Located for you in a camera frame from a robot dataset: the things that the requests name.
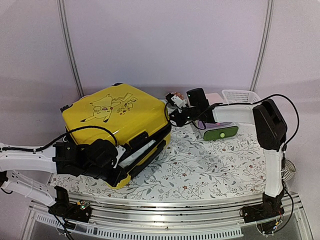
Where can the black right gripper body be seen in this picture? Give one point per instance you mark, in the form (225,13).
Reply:
(194,113)

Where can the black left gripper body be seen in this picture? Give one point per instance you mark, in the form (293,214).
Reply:
(96,171)

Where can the yellow Pikachu suitcase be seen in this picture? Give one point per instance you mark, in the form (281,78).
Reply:
(120,111)

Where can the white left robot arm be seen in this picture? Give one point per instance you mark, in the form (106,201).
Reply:
(17,159)

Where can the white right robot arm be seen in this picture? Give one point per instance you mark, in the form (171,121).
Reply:
(270,126)

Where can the pink purple drawer box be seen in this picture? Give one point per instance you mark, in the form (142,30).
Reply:
(216,100)

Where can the white plastic basket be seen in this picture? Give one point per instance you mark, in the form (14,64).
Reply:
(239,96)

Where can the green drawer box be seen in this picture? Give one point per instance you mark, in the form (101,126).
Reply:
(220,133)

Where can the floral table mat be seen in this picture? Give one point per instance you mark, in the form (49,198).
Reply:
(189,168)

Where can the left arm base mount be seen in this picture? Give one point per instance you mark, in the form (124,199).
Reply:
(71,211)

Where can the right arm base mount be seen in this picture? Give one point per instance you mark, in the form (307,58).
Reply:
(270,207)

